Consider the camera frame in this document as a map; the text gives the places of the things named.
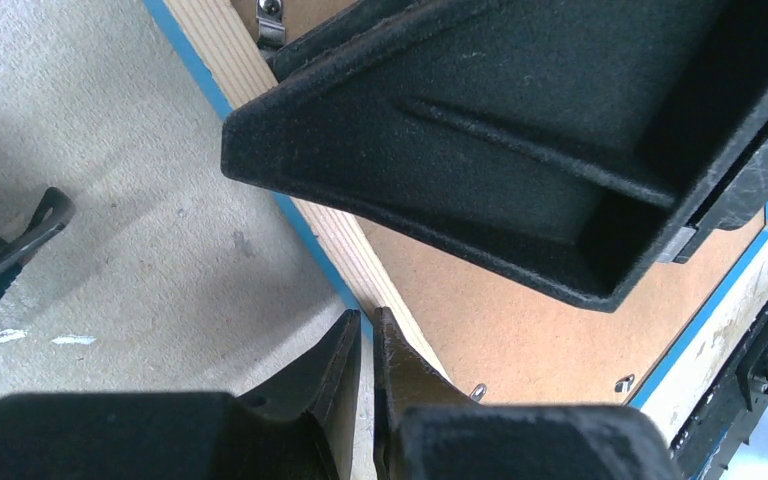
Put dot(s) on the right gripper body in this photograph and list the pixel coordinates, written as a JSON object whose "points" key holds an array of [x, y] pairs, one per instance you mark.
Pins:
{"points": [[734, 201]]}

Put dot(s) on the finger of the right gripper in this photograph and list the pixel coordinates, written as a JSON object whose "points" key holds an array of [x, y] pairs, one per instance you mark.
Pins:
{"points": [[560, 144]]}

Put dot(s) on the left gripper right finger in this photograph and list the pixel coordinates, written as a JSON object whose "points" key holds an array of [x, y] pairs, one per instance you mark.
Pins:
{"points": [[425, 428]]}

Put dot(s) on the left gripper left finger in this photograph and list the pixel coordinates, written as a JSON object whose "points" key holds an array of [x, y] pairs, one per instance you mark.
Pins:
{"points": [[298, 424]]}

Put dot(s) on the brown backing board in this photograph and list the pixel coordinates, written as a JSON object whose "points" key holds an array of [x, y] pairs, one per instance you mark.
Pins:
{"points": [[526, 345]]}

